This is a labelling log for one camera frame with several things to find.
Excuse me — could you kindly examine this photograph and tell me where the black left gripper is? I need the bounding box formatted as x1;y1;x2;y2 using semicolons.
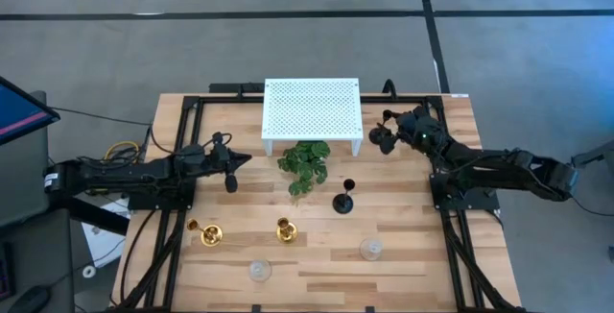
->
210;132;253;194

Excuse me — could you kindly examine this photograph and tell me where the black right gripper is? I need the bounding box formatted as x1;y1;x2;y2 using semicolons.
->
379;110;423;156

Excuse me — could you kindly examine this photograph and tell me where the black candlestick holder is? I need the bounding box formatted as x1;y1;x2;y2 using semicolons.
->
332;178;356;216
367;108;393;145

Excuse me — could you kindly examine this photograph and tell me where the tall gold candlestick holder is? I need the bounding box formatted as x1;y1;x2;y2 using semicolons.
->
186;217;224;248

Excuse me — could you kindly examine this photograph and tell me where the short gold candlestick holder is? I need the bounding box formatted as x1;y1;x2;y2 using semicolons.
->
275;216;299;245

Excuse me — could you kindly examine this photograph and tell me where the clear glass candle holder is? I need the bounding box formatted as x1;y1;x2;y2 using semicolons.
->
248;258;273;284
359;237;384;262

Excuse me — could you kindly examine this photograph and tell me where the green artificial plant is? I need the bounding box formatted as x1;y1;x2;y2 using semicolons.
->
276;139;332;206

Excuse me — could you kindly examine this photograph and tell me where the black power strip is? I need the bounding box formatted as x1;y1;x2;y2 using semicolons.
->
208;82;265;95

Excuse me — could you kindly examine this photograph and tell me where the white perforated metal shelf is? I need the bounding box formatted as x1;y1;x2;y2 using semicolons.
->
260;78;365;157

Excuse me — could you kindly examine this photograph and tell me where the black diagonal support beam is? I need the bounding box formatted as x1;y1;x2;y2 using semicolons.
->
47;195;131;236

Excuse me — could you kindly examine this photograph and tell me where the white paper sheet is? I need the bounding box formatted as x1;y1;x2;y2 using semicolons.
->
80;197;130;269

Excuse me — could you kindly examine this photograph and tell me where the grey desk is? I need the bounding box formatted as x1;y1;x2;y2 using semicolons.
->
0;90;76;313

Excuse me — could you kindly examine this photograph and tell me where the computer monitor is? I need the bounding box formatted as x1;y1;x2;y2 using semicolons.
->
0;76;61;147

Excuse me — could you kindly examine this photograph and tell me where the black computer mouse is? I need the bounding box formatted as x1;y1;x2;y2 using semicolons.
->
7;284;52;313

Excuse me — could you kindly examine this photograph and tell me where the black keyboard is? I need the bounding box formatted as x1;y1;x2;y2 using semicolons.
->
0;241;15;300

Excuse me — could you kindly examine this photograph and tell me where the black aluminium table frame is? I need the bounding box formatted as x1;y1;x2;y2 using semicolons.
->
107;92;529;313

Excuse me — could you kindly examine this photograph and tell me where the yellow cable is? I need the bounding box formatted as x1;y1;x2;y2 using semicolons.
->
104;140;140;160

